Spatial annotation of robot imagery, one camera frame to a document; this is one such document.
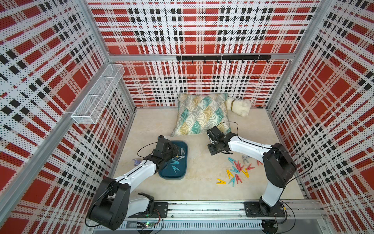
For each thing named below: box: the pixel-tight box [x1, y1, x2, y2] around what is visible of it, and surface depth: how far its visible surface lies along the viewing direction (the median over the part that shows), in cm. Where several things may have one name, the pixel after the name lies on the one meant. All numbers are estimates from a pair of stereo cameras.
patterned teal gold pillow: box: [170, 93, 232, 137], surface depth 98 cm
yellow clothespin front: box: [215, 177, 227, 185], surface depth 84 cm
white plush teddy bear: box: [225, 98, 252, 117], surface depth 114 cm
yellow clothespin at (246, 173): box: [241, 168, 250, 178], surface depth 88 cm
